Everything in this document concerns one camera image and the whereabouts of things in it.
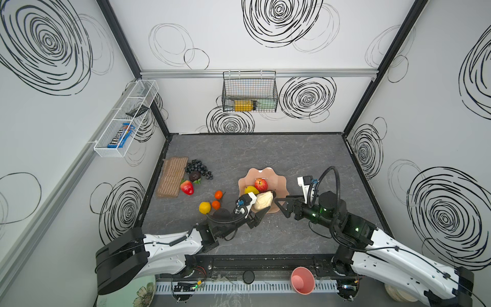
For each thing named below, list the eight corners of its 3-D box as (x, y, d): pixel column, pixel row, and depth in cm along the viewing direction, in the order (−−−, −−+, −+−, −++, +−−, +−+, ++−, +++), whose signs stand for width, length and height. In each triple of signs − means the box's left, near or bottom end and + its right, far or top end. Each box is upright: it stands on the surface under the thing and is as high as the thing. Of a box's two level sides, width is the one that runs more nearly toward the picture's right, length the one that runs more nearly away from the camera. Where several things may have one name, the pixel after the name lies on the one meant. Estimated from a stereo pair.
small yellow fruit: (199, 214, 90) (198, 211, 86) (201, 205, 92) (199, 201, 89) (210, 214, 90) (209, 211, 86) (211, 205, 93) (210, 201, 89)
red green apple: (180, 188, 97) (178, 186, 95) (188, 181, 100) (187, 178, 97) (189, 196, 94) (187, 194, 92) (197, 189, 97) (196, 186, 95)
